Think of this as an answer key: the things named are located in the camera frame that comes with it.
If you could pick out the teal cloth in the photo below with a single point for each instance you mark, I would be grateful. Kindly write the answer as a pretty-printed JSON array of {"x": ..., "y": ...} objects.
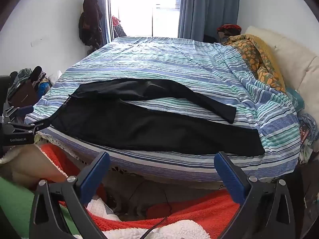
[{"x": 297, "y": 99}]

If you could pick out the white fleece cloth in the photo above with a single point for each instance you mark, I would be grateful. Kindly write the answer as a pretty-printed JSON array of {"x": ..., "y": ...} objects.
[{"x": 174, "y": 230}]

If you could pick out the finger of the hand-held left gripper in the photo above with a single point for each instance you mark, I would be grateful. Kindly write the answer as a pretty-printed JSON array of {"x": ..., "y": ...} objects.
[
  {"x": 23, "y": 110},
  {"x": 30, "y": 127}
]

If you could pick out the black pants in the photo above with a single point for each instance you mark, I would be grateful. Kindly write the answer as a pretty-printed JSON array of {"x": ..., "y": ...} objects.
[{"x": 129, "y": 127}]

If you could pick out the red fleece cloth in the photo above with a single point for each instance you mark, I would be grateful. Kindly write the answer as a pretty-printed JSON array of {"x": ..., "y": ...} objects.
[{"x": 206, "y": 209}]

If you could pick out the wide blue curtain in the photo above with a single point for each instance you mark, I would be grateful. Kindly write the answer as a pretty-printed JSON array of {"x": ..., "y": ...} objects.
[{"x": 206, "y": 7}]

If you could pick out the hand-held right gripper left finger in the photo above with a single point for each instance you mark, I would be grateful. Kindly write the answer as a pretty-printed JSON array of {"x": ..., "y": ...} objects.
[{"x": 96, "y": 176}]

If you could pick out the orange floral quilt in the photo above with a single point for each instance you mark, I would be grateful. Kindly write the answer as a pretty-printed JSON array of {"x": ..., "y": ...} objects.
[{"x": 259, "y": 57}]

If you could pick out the green cloth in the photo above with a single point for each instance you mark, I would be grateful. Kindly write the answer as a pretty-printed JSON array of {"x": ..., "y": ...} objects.
[{"x": 15, "y": 204}]

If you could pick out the hanging dark clothes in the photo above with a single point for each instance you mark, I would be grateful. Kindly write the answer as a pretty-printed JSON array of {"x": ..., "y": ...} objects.
[{"x": 91, "y": 20}]

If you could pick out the heap of blue clothes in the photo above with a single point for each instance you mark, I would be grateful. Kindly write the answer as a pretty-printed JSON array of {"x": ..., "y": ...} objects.
[{"x": 307, "y": 129}]

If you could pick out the pile of mixed clothes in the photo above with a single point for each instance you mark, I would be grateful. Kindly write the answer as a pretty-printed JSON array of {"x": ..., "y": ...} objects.
[{"x": 37, "y": 78}]

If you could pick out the bed with striped sheet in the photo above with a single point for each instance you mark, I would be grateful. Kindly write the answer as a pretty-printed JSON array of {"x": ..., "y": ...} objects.
[{"x": 174, "y": 59}]

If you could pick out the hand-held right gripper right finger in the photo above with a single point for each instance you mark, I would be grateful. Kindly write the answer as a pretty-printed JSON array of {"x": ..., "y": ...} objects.
[{"x": 229, "y": 179}]

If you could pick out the cream padded headboard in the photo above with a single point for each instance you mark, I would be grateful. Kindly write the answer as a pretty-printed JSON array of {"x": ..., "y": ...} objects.
[{"x": 294, "y": 59}]

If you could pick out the red cloth by window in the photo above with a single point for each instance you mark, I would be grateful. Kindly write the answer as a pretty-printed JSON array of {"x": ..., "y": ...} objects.
[{"x": 117, "y": 25}]

